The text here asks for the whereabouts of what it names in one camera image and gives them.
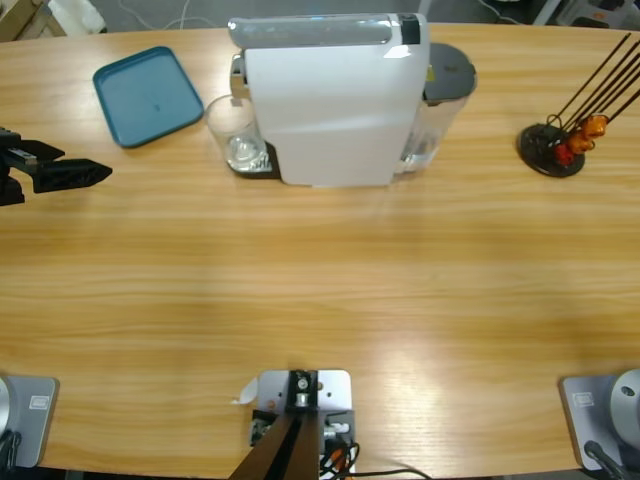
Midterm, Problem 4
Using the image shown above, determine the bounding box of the grey device orange button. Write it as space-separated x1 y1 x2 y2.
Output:
557 0 634 30

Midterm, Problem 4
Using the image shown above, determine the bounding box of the white floor cable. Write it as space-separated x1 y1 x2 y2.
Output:
118 0 217 32

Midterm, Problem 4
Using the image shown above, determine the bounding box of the white furniture leg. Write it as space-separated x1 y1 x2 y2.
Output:
530 0 564 26

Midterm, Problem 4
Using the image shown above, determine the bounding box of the clear drinking glass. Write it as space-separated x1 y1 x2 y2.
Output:
203 93 270 175

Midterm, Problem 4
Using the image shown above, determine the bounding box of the brown cardboard box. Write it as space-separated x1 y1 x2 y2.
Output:
0 0 46 42

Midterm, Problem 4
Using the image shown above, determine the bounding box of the white tape piece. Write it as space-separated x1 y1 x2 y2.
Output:
229 377 260 406

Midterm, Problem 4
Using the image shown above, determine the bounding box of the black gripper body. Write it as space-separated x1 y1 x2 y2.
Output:
0 127 40 208

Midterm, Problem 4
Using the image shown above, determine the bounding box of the clear water tank black lid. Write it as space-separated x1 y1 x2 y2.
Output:
394 42 479 176

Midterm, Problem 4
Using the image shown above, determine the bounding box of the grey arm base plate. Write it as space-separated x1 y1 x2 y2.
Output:
558 374 640 472
0 375 61 469

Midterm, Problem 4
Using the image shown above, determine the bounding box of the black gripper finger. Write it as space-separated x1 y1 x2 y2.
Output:
32 158 114 195
20 140 67 162

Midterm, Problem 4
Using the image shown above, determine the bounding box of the teal plastic tray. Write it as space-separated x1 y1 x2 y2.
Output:
92 45 206 150

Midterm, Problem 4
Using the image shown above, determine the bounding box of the white capsule coffee machine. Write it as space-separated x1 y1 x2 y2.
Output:
228 12 432 190

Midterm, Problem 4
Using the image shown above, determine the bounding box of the white foam block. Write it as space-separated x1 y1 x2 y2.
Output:
48 0 108 34

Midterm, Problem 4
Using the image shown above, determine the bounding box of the white mounting block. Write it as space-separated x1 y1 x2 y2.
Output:
255 368 357 475

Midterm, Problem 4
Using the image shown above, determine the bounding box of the black capsule holder with rods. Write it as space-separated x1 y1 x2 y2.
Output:
517 32 640 179

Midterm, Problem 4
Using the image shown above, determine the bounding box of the grey coffee machine lever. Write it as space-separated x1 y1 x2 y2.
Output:
227 13 401 50

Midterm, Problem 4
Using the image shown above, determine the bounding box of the dark camera post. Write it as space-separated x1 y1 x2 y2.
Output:
229 369 321 480

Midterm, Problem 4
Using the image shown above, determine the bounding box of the orange and black wire bundle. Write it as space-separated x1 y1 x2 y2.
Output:
318 439 361 480

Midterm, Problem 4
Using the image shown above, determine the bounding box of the black base power cable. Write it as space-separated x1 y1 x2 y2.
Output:
583 439 627 480
0 429 24 470

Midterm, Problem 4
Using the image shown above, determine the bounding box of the thin black cable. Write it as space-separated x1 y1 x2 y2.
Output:
349 467 432 480

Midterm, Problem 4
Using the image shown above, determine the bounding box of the metal grate drip tray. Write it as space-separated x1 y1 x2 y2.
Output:
227 130 282 180

